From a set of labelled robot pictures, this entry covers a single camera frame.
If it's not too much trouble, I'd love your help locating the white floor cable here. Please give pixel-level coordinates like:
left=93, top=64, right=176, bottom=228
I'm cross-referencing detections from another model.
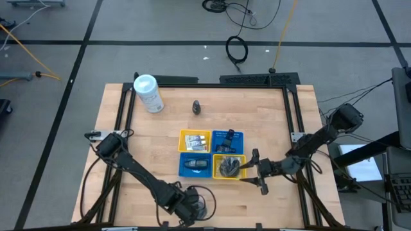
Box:
left=0, top=4, right=52, bottom=52

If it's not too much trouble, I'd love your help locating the grey side desk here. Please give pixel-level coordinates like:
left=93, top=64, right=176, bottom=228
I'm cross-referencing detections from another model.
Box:
left=383, top=66, right=411, bottom=229

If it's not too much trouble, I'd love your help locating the yellow hanging cable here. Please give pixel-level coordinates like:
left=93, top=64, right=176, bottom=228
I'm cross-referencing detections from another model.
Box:
left=272, top=0, right=299, bottom=74

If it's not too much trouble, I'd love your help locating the black hanging cable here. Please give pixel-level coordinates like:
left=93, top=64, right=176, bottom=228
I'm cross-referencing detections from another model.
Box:
left=225, top=0, right=250, bottom=73
left=202, top=0, right=282, bottom=31

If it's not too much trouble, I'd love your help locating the blue slotted plastic basket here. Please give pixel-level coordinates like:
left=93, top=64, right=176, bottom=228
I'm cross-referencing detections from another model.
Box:
left=178, top=151, right=213, bottom=179
left=211, top=130, right=245, bottom=155

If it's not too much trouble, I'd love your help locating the black caster wheel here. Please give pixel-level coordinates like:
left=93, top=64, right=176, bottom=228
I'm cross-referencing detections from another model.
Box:
left=0, top=98, right=13, bottom=117

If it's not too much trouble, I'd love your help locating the white flat panel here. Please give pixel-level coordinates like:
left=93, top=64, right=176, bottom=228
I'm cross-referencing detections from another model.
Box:
left=338, top=143, right=385, bottom=183

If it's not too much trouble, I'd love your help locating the small white toothpaste tube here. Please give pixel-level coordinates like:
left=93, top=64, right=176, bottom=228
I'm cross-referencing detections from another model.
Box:
left=185, top=134, right=207, bottom=144
left=186, top=143, right=208, bottom=152

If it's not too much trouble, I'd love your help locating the black aluminium table frame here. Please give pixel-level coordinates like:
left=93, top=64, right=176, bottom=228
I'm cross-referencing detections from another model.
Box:
left=76, top=81, right=346, bottom=229

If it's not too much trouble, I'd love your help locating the yellow floor cable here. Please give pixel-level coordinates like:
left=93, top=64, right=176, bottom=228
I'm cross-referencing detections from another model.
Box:
left=0, top=24, right=62, bottom=88

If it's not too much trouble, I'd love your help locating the white wipes canister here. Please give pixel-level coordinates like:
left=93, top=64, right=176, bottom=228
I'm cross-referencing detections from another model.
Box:
left=133, top=74, right=165, bottom=114

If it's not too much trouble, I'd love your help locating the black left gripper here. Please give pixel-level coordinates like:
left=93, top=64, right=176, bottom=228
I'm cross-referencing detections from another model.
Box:
left=175, top=189, right=208, bottom=226

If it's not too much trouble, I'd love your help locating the dark blue toiletry tube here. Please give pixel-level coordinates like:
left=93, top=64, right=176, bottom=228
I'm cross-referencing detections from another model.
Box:
left=223, top=128, right=236, bottom=147
left=215, top=145, right=237, bottom=154

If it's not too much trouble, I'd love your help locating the black stand leg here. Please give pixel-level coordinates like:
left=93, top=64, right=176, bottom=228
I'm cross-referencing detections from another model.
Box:
left=332, top=130, right=402, bottom=169

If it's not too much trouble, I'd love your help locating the yellow slotted plastic basket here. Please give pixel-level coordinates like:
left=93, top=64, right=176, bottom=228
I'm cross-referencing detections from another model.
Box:
left=178, top=129, right=212, bottom=153
left=212, top=153, right=247, bottom=180

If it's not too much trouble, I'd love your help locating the grey floor base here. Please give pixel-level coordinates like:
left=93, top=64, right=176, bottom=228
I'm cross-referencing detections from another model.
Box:
left=0, top=71, right=33, bottom=81
left=6, top=0, right=66, bottom=8

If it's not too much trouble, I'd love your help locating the black flat bar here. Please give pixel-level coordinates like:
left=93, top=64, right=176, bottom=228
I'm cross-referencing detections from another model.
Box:
left=132, top=71, right=200, bottom=85

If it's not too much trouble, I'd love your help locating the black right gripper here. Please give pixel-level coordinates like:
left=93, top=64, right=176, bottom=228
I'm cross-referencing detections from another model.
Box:
left=239, top=148, right=277, bottom=196

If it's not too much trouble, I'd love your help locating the black perforated box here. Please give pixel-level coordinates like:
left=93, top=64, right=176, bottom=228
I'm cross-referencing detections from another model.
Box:
left=219, top=72, right=301, bottom=87

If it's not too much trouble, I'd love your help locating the black keyboard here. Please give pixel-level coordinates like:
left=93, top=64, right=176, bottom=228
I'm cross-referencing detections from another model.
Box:
left=387, top=172, right=411, bottom=213

